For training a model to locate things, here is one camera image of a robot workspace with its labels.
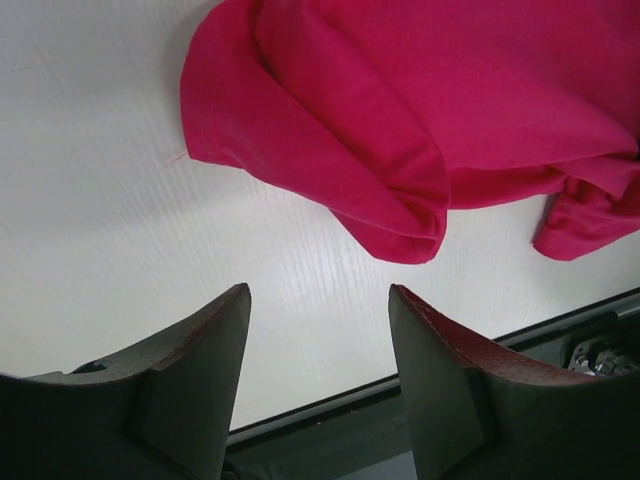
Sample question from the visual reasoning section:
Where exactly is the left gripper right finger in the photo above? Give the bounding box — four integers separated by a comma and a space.
389, 285, 639, 479

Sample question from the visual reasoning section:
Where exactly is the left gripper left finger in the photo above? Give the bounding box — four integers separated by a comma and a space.
1, 284, 251, 479

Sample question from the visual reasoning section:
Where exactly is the pink t shirt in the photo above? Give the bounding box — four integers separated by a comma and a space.
180, 1, 639, 264

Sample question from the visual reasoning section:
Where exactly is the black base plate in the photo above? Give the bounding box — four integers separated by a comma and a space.
224, 290, 639, 479

